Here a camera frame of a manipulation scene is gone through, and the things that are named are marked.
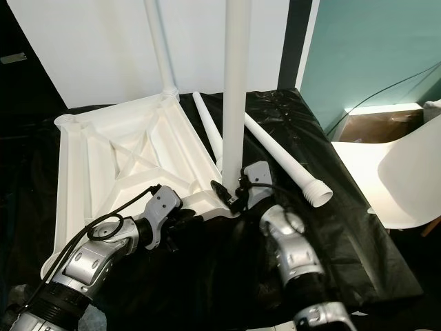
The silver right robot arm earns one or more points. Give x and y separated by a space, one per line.
296 255

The black plastic cover sheet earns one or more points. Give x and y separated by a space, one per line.
220 276

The white plastic shell chair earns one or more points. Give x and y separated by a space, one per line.
403 172

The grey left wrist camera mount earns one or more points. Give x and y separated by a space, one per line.
164 210

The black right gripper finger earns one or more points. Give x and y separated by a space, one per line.
222 192

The white plastic table top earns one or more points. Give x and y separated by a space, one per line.
89 179

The light grey cushion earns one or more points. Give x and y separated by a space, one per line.
433 105

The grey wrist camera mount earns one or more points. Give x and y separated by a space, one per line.
164 210
257 181

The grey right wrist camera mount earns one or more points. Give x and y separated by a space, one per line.
257 181

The small grey wall plate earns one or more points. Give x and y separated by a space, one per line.
12 58

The large white board panel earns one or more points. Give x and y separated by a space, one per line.
89 48

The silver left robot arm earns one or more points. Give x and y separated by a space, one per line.
89 265

